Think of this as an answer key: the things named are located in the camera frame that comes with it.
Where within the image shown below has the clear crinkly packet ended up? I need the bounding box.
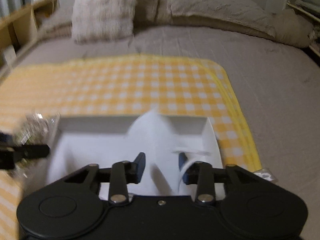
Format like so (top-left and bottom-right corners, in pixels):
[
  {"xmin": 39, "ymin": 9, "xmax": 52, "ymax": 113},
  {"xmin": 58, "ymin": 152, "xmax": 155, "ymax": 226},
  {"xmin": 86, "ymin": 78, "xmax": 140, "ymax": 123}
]
[{"xmin": 11, "ymin": 113, "xmax": 61, "ymax": 180}]

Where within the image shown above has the white shallow box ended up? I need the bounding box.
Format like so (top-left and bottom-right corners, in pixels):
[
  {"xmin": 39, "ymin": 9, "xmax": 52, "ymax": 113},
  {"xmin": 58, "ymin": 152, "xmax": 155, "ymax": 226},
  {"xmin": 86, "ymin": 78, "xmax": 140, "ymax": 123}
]
[{"xmin": 46, "ymin": 116, "xmax": 223, "ymax": 183}]

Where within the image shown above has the white face mask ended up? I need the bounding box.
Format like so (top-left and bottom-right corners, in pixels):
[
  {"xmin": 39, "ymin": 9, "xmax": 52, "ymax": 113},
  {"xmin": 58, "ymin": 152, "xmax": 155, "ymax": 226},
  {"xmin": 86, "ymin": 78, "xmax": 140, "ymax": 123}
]
[{"xmin": 128, "ymin": 111, "xmax": 214, "ymax": 197}]

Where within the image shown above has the light blue wipe packet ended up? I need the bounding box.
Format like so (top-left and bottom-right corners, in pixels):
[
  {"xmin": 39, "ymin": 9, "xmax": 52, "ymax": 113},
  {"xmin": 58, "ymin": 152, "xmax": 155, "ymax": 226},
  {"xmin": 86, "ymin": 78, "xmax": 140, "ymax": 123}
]
[{"xmin": 253, "ymin": 168, "xmax": 278, "ymax": 183}]

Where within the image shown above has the yellow checkered blanket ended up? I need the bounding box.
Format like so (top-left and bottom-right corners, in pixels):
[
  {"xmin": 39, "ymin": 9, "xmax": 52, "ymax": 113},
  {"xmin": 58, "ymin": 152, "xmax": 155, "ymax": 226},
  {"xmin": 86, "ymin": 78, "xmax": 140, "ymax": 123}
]
[{"xmin": 1, "ymin": 55, "xmax": 261, "ymax": 239}]

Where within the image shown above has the wooden side shelf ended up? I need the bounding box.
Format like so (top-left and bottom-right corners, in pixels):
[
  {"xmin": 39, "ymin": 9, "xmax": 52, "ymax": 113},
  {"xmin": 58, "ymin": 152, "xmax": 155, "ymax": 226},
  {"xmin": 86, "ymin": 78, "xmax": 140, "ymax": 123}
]
[{"xmin": 1, "ymin": 0, "xmax": 60, "ymax": 76}]

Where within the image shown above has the grey bed sheet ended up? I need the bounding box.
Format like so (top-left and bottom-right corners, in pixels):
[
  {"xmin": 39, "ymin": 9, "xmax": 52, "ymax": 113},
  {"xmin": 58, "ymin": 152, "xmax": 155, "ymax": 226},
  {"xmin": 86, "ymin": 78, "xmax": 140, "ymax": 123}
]
[{"xmin": 20, "ymin": 26, "xmax": 319, "ymax": 239}]

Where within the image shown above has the white fluffy pillow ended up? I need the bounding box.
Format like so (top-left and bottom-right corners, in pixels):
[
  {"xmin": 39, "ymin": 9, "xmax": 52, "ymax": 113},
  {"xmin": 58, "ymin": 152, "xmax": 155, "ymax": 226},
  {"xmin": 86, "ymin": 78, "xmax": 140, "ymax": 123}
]
[{"xmin": 72, "ymin": 0, "xmax": 137, "ymax": 43}]

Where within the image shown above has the beige right bed pillow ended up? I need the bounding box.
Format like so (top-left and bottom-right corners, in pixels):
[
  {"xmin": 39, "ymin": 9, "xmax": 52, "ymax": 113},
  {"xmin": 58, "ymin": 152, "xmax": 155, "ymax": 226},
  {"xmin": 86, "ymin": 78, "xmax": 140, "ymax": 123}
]
[{"xmin": 165, "ymin": 0, "xmax": 276, "ymax": 39}]

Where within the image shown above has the beige rolled duvet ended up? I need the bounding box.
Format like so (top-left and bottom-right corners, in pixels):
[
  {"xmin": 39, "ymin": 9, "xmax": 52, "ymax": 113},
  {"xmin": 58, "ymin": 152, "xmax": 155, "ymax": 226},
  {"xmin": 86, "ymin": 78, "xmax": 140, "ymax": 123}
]
[{"xmin": 38, "ymin": 0, "xmax": 315, "ymax": 48}]

